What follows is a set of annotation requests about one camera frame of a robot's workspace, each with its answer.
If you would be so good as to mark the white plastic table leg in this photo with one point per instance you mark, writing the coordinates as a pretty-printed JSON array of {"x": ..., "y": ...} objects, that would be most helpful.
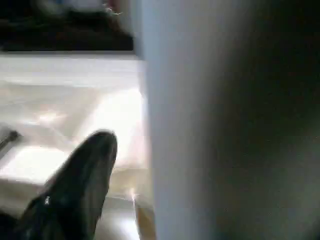
[{"x": 225, "y": 125}]

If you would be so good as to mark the white plastic table top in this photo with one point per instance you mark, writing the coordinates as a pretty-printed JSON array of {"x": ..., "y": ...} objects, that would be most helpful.
[{"x": 75, "y": 115}]

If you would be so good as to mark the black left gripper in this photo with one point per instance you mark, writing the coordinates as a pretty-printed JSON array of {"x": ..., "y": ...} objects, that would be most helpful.
[{"x": 7, "y": 140}]

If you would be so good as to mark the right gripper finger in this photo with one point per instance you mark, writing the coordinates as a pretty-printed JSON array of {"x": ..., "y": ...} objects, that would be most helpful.
[{"x": 75, "y": 190}]

